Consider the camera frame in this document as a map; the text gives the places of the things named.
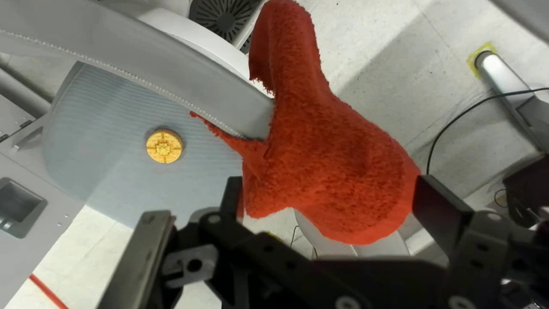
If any grey metal cabinet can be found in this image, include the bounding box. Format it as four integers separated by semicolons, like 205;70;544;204
0;64;88;309

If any white pole with yellow tape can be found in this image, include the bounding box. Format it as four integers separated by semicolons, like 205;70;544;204
468;42;549;151

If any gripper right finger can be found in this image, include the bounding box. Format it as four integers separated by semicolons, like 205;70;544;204
413;175;549;309

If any black equipment block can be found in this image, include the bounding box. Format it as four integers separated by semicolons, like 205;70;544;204
503;154;549;229

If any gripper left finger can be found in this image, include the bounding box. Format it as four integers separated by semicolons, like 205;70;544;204
162;176;365;309

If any orange terry cloth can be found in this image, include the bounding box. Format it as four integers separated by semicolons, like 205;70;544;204
190;0;422;246

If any red tape strip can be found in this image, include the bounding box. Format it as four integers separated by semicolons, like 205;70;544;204
28;274;69;309

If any black cable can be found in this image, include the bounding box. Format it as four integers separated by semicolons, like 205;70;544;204
426;87;549;176

